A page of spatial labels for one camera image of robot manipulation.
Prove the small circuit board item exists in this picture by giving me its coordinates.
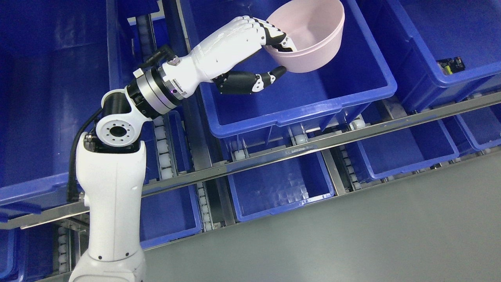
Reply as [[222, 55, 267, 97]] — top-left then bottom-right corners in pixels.
[[436, 57, 466, 75]]

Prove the blue bin centre lower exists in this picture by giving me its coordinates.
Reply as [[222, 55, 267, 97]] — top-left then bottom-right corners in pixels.
[[228, 152, 336, 222]]

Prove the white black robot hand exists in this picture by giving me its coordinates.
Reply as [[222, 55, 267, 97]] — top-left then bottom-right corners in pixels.
[[155, 16, 289, 100]]

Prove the blue bin centre upper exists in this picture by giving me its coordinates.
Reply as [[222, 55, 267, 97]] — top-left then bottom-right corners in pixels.
[[180, 0, 397, 143]]

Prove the pink bowl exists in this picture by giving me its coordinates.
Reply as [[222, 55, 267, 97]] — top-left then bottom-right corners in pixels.
[[267, 0, 345, 54], [267, 16, 346, 74]]

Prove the blue bin left lower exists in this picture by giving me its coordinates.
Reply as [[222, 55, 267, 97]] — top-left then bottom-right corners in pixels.
[[140, 185, 202, 249]]

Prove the blue bin left upper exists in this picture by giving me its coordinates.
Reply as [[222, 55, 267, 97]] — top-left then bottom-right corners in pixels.
[[0, 0, 135, 205]]

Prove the blue bin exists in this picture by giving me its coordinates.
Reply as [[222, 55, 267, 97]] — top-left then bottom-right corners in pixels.
[[345, 120, 459, 183], [354, 0, 501, 112], [180, 0, 397, 143], [0, 0, 135, 205], [228, 152, 336, 222], [140, 185, 202, 249]]

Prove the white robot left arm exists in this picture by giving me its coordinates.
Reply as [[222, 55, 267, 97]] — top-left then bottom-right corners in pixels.
[[69, 45, 184, 282]]

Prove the steel shelf rail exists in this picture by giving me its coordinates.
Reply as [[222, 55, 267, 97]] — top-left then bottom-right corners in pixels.
[[0, 92, 501, 230]]

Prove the blue bin right upper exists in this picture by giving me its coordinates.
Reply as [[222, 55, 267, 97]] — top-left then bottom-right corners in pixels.
[[354, 0, 501, 112]]

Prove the blue bin right lower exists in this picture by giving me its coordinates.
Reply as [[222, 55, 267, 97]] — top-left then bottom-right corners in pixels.
[[345, 120, 459, 183]]

